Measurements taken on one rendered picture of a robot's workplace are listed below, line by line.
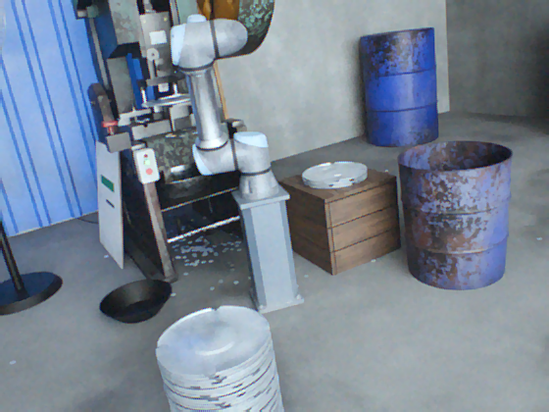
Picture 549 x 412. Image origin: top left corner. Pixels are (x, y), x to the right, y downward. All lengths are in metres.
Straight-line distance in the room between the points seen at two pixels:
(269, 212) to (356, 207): 0.45
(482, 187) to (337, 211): 0.57
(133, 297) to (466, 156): 1.54
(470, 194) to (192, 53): 1.05
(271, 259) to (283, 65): 2.48
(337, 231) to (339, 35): 2.63
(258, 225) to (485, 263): 0.85
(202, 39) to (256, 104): 2.44
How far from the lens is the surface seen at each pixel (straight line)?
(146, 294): 2.23
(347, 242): 2.10
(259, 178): 1.76
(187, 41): 1.57
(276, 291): 1.92
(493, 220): 1.91
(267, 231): 1.80
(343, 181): 2.09
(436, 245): 1.91
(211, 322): 1.36
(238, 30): 1.61
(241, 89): 3.90
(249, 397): 1.24
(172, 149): 2.24
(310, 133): 4.26
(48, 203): 3.57
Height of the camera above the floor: 1.01
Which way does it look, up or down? 19 degrees down
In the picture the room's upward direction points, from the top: 9 degrees counter-clockwise
